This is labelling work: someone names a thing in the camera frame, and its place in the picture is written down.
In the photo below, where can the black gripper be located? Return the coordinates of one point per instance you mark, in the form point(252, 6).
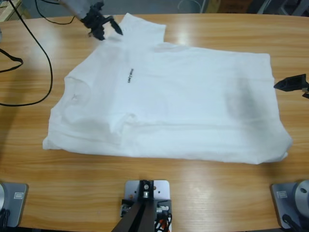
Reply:
point(95, 19)

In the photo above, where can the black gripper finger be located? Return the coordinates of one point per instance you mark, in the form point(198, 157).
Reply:
point(306, 95)
point(293, 83)

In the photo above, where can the white t-shirt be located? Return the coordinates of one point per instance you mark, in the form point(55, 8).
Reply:
point(169, 101)

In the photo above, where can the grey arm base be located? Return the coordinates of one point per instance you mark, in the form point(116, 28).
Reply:
point(292, 195)
point(14, 203)

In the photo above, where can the brown cardboard box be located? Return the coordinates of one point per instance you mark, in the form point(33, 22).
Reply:
point(231, 4)

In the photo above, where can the light wooden pallet stack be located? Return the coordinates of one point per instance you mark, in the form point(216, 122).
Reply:
point(7, 13)

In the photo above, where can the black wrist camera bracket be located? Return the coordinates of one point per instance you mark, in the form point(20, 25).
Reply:
point(99, 4)

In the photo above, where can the grey metal frame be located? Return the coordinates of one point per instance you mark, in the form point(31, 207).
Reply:
point(289, 7)

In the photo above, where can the grey metal post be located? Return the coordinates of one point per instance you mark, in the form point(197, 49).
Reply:
point(204, 6)

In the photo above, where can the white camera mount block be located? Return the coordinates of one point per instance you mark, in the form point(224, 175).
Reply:
point(161, 191)

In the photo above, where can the dark brown camera post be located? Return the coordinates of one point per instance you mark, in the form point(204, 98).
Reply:
point(142, 212)

